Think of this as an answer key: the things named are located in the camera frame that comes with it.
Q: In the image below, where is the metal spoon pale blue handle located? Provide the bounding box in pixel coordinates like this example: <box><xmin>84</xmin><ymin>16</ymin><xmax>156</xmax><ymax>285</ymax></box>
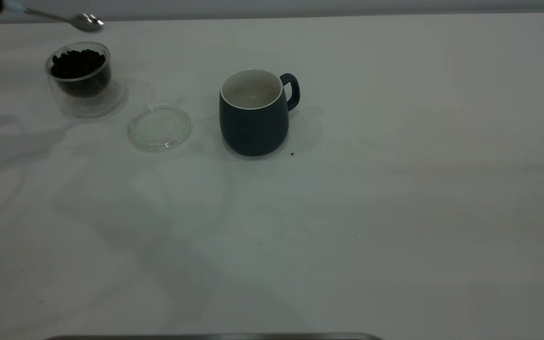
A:
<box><xmin>2</xmin><ymin>2</ymin><xmax>105</xmax><ymax>33</ymax></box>

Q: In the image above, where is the dark grey ceramic mug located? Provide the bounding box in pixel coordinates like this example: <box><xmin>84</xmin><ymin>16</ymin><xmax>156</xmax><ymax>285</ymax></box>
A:
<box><xmin>219</xmin><ymin>69</ymin><xmax>300</xmax><ymax>157</ymax></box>

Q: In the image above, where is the dark coffee beans pile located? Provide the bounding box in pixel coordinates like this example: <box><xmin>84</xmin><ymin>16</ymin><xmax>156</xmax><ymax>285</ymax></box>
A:
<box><xmin>51</xmin><ymin>49</ymin><xmax>112</xmax><ymax>98</ymax></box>

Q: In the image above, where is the clear round glass lid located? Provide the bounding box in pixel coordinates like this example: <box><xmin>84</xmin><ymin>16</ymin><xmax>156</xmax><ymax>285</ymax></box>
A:
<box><xmin>128</xmin><ymin>105</ymin><xmax>193</xmax><ymax>153</ymax></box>

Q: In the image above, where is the clear double-wall glass cup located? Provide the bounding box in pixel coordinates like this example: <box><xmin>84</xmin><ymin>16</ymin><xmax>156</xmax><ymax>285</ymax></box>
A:
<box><xmin>45</xmin><ymin>41</ymin><xmax>126</xmax><ymax>119</ymax></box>

